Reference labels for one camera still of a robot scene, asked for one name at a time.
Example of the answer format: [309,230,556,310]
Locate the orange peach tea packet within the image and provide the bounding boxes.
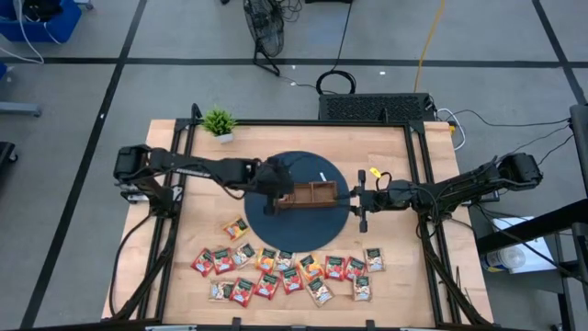
[296,254,325,282]
[222,217,251,242]
[255,247,278,275]

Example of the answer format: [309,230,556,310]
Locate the white floor cable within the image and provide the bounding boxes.
[0,0,65,65]
[435,107,468,152]

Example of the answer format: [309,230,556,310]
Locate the white box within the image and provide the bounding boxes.
[490,215,560,276]

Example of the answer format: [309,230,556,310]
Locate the wooden three-compartment tray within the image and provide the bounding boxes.
[274,180,340,211]

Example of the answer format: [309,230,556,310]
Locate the green plant in white pot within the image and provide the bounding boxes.
[201,108,239,144]

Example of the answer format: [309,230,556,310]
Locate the round dark blue placemat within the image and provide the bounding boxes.
[243,150,351,254]

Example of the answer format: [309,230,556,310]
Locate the black floor fan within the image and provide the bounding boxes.
[242,0,287,78]

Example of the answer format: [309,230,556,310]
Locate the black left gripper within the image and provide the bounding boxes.
[252,155,295,216]

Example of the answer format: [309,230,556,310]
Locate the dark grey post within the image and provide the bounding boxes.
[569,103,588,185]

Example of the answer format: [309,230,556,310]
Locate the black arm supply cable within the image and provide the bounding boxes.
[108,213,155,318]

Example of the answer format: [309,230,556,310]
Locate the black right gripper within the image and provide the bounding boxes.
[338,169,392,234]

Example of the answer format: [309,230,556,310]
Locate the yellow cable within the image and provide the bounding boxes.
[412,0,447,93]

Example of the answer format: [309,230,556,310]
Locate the thin black floor cable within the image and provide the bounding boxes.
[504,123,573,160]
[443,108,573,129]
[537,135,576,167]

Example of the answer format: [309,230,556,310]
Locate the red strawberry tea packet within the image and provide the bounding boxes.
[344,257,368,281]
[323,256,346,281]
[229,277,256,308]
[254,273,281,301]
[211,247,236,276]
[190,248,216,278]
[280,268,305,295]

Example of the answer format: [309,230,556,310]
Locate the clear plastic bottle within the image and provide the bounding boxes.
[480,245,528,273]

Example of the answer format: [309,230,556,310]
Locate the black metal beam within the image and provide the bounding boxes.
[475,197,588,257]

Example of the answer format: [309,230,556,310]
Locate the grey metal bar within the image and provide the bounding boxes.
[0,101,43,118]

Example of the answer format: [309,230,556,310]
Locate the blue plastic bin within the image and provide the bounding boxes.
[0,0,84,44]

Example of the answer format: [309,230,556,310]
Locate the coiled black cable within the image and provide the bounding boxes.
[314,0,358,97]

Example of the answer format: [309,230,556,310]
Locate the black perforated computer case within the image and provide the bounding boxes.
[317,92,438,123]

